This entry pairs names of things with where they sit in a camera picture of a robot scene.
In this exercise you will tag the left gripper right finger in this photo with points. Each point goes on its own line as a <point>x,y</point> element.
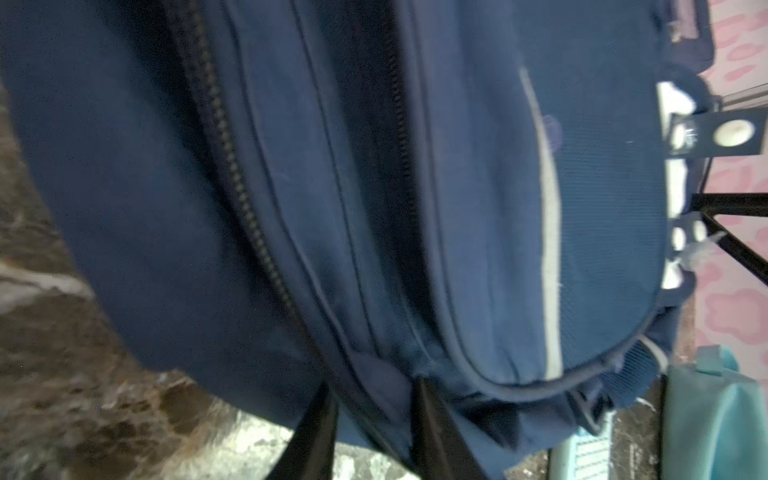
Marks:
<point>439,451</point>

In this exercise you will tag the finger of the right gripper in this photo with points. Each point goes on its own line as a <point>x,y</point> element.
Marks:
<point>711,205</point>

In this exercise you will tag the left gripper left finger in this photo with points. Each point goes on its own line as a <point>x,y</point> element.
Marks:
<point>309,455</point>

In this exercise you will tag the navy blue student backpack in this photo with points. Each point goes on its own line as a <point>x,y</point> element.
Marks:
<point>275,196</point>

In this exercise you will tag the light green calculator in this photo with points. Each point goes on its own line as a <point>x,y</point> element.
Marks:
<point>583,456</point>

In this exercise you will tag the teal pencil pouch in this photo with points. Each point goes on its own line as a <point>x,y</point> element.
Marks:
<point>714,420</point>

